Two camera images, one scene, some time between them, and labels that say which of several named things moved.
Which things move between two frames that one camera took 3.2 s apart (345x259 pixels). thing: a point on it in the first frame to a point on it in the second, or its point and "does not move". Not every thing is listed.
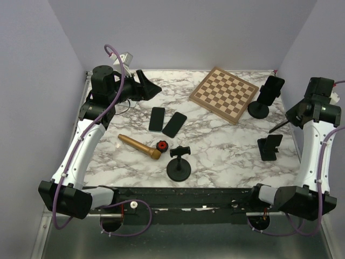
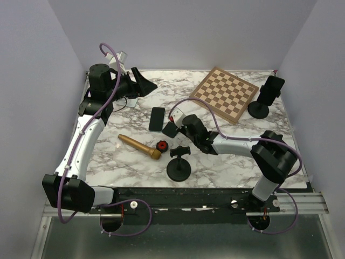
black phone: x=174 y=125 does not move
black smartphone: x=157 y=119 does not move
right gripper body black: x=293 y=116 to x=183 y=129
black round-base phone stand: x=179 y=169 does not move
